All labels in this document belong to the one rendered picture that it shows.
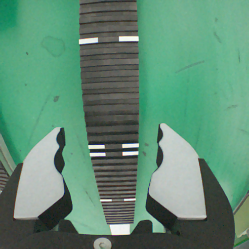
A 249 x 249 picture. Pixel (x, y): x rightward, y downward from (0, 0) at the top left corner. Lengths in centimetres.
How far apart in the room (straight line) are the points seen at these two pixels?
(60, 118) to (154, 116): 11
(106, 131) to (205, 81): 12
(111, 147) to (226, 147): 19
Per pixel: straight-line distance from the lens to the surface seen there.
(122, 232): 37
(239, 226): 63
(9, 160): 28
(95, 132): 16
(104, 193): 22
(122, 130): 15
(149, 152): 22
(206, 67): 19
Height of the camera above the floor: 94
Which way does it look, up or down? 60 degrees down
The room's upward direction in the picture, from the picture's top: 175 degrees clockwise
